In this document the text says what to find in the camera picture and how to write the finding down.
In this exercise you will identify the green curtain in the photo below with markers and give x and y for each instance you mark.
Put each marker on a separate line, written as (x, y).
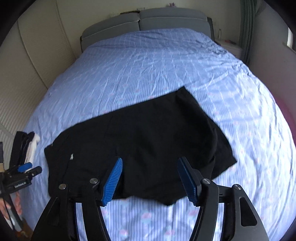
(248, 12)

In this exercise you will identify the clear plastic bottle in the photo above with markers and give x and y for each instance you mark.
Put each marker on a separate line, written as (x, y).
(219, 35)

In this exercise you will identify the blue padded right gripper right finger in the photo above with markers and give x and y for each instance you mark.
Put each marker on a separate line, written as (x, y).
(240, 221)

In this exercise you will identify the bed with blue floral sheet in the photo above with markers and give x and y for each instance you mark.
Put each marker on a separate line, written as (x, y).
(150, 97)

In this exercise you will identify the white bedside table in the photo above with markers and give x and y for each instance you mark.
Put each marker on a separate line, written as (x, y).
(232, 48)

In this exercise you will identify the grey padded headboard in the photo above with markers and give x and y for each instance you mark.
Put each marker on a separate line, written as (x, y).
(149, 19)

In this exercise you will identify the purple toy on headboard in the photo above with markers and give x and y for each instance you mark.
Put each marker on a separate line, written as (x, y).
(172, 5)

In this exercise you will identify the window with railing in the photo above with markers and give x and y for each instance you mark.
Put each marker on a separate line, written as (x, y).
(290, 42)

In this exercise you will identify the black shorts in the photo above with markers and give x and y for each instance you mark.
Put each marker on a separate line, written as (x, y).
(149, 137)

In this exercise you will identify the beige louvred wardrobe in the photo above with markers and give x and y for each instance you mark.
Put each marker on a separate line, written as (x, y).
(34, 52)

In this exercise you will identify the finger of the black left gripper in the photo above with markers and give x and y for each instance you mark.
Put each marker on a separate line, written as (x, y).
(34, 172)

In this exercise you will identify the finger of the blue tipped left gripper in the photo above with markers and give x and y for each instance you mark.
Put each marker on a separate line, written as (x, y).
(20, 168)

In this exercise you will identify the folded black and white clothes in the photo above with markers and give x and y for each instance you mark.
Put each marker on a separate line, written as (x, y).
(24, 148)

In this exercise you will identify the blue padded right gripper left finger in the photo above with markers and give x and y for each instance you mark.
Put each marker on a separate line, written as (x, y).
(59, 221)

